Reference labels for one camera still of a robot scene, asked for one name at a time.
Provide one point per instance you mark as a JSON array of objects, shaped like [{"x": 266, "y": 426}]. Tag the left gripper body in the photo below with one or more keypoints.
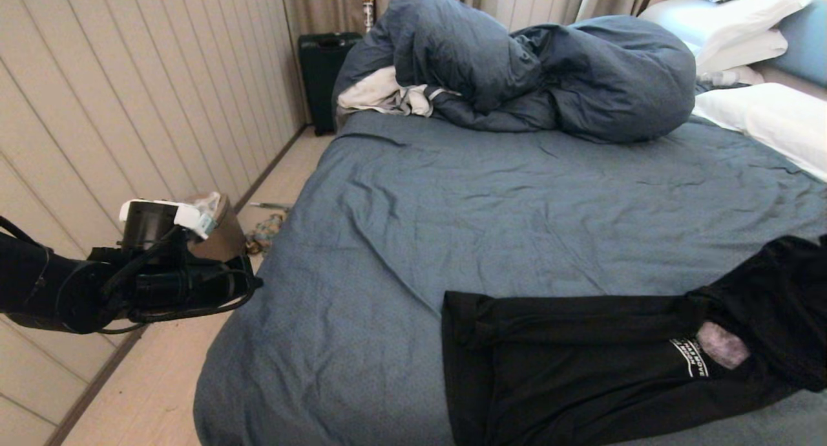
[{"x": 181, "y": 284}]

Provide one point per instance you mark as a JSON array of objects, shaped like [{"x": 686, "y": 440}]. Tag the black printed t-shirt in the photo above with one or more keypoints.
[{"x": 581, "y": 368}]

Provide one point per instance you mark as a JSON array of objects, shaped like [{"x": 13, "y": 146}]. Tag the teal patterned cloth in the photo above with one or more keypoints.
[{"x": 265, "y": 234}]

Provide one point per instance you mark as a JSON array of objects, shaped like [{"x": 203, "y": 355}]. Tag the bronze trash bin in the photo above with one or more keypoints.
[{"x": 226, "y": 236}]

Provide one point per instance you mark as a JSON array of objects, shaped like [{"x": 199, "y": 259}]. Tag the thin metal rod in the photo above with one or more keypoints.
[{"x": 271, "y": 205}]

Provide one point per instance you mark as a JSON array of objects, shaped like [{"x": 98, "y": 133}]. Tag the clear plastic bin bag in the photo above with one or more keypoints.
[{"x": 210, "y": 201}]

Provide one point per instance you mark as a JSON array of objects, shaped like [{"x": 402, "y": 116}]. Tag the long white pillow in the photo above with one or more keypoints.
[{"x": 769, "y": 118}]

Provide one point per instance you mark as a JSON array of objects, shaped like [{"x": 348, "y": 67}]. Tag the small white pillow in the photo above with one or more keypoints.
[{"x": 730, "y": 76}]

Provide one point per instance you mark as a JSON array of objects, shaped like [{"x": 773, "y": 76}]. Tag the blue padded headboard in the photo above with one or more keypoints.
[{"x": 804, "y": 42}]

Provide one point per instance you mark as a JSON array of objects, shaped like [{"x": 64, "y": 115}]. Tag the flat white pillow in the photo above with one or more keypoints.
[{"x": 743, "y": 51}]

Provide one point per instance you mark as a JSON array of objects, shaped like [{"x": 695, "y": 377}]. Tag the black suitcase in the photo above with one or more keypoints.
[{"x": 320, "y": 74}]

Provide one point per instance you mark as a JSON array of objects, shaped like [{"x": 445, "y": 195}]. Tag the bed with blue sheet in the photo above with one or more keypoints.
[{"x": 452, "y": 194}]

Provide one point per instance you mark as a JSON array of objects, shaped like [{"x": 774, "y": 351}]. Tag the large white pillow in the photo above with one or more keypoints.
[{"x": 723, "y": 16}]

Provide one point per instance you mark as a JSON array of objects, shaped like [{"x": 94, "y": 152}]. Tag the crumpled dark blue duvet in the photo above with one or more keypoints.
[{"x": 581, "y": 74}]

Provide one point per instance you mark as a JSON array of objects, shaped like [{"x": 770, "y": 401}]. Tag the white sheer curtain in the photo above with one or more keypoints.
[{"x": 536, "y": 1}]

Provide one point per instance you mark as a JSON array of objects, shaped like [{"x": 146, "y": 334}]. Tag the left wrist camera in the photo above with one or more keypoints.
[{"x": 207, "y": 223}]

